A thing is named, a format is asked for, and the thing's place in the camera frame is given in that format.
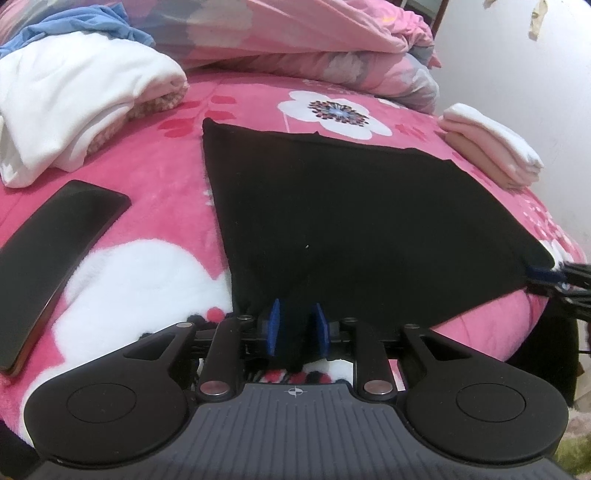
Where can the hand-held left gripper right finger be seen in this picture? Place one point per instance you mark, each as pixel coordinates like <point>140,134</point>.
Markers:
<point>320,330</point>

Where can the green floor mat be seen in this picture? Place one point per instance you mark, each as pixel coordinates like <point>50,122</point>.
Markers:
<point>575,457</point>

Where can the white crumpled garment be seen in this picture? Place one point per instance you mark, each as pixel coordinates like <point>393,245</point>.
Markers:
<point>69,92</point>

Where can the pink floral quilt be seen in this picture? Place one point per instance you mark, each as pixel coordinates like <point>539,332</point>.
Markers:
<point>323,37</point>

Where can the light blue garment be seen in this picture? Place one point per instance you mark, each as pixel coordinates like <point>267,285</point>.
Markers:
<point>83,27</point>

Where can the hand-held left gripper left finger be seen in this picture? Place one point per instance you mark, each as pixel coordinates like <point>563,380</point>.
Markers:
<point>275,327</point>

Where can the pink flower-print blanket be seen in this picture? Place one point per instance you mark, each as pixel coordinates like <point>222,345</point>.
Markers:
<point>138,277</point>

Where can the beige folded garment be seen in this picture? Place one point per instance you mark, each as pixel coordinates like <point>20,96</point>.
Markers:
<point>475,159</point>

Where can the yellowed wall tape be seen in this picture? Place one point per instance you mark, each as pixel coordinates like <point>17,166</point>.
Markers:
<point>537,23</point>

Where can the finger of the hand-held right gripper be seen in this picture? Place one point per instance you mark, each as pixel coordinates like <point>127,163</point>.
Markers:
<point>549,273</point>
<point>572,297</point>

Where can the black t-shirt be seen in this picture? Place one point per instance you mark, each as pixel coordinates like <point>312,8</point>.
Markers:
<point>369,207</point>

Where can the stack of folded clothes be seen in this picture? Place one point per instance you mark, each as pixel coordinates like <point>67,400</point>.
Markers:
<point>485,127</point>

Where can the black smartphone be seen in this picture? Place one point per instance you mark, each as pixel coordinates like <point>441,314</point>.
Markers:
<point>55,249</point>

